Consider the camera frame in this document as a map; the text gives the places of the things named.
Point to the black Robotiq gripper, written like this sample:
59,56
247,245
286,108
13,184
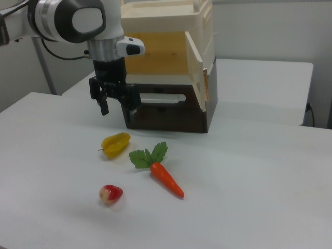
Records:
110,72

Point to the cream cabinet door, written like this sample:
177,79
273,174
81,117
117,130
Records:
195,75

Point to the dark brown drawer cabinet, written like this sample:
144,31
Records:
171,119

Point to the yellow toy starfruit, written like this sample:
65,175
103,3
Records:
115,145

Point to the orange toy carrot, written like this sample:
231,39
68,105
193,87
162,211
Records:
163,176

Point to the red toy wax apple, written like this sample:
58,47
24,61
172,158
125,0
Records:
111,194

